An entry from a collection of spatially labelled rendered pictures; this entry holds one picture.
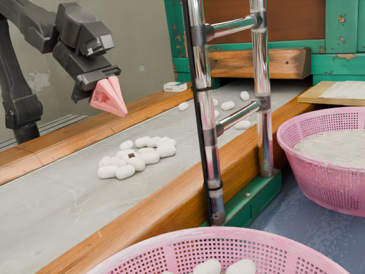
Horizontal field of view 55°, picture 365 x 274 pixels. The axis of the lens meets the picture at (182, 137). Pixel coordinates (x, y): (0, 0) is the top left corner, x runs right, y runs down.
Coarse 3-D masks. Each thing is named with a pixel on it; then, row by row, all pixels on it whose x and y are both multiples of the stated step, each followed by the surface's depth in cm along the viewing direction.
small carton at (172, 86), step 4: (164, 84) 104; (168, 84) 103; (172, 84) 102; (176, 84) 102; (180, 84) 101; (184, 84) 102; (164, 88) 104; (168, 88) 103; (172, 88) 102; (176, 88) 101; (180, 88) 101; (184, 88) 102
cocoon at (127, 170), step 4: (120, 168) 58; (124, 168) 58; (128, 168) 58; (132, 168) 58; (116, 172) 57; (120, 172) 57; (124, 172) 57; (128, 172) 58; (132, 172) 58; (116, 176) 58; (120, 176) 57; (124, 176) 58; (128, 176) 58
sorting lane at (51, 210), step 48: (240, 96) 97; (288, 96) 91; (96, 144) 76; (192, 144) 69; (0, 192) 59; (48, 192) 57; (96, 192) 55; (144, 192) 53; (0, 240) 46; (48, 240) 44
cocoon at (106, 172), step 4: (100, 168) 59; (104, 168) 58; (108, 168) 58; (112, 168) 58; (116, 168) 59; (100, 172) 58; (104, 172) 58; (108, 172) 58; (112, 172) 58; (100, 176) 58; (104, 176) 58; (108, 176) 58; (112, 176) 59
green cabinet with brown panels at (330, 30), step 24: (168, 0) 108; (216, 0) 99; (240, 0) 95; (288, 0) 87; (312, 0) 84; (336, 0) 79; (360, 0) 77; (168, 24) 111; (288, 24) 89; (312, 24) 85; (336, 24) 81; (360, 24) 79; (216, 48) 103; (240, 48) 99; (312, 48) 86; (336, 48) 83; (360, 48) 80
